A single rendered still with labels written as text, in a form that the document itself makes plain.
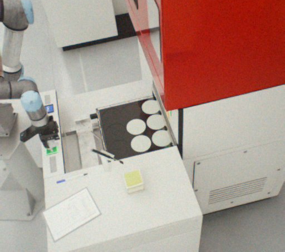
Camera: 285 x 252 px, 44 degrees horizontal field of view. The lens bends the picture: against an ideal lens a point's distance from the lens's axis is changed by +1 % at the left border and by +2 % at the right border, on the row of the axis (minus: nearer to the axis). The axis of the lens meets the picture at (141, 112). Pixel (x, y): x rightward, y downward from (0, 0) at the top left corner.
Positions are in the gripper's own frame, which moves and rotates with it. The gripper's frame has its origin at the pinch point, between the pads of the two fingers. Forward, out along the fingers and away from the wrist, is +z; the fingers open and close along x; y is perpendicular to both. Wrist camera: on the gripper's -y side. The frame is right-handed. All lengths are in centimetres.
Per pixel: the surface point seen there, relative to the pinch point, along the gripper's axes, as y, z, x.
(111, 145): 28.7, 8.0, -1.8
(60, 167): 4.2, 1.9, -11.1
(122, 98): 41, 16, 35
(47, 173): -2.3, 1.9, -12.5
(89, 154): 16.9, 9.9, -2.5
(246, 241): 98, 98, -36
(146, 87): 56, 16, 39
